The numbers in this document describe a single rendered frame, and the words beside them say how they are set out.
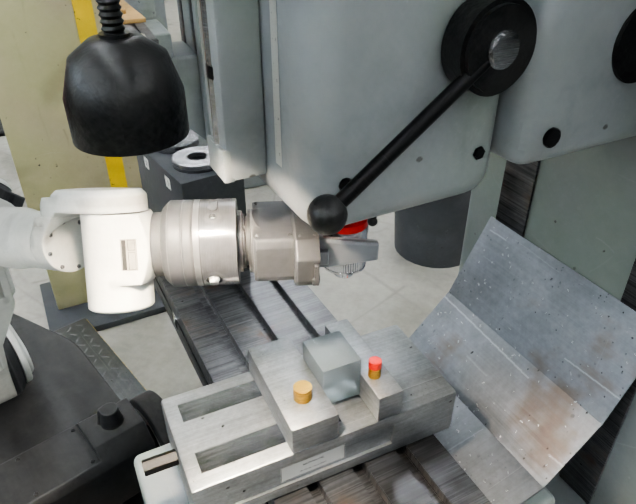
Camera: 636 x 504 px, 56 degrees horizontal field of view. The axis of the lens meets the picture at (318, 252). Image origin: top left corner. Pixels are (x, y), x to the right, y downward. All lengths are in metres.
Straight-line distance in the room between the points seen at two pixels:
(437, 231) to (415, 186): 2.17
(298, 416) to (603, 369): 0.41
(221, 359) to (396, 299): 1.70
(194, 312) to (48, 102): 1.38
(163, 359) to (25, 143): 0.91
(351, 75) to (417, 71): 0.06
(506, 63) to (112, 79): 0.27
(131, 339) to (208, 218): 1.91
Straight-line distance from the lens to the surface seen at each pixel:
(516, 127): 0.54
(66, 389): 1.50
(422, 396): 0.80
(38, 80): 2.26
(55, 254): 0.69
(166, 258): 0.58
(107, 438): 1.31
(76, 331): 1.92
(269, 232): 0.58
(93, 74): 0.37
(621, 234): 0.85
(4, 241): 0.74
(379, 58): 0.44
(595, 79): 0.57
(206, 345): 0.97
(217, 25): 0.47
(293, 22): 0.43
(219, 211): 0.59
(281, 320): 1.01
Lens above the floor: 1.57
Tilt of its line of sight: 33 degrees down
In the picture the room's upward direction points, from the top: straight up
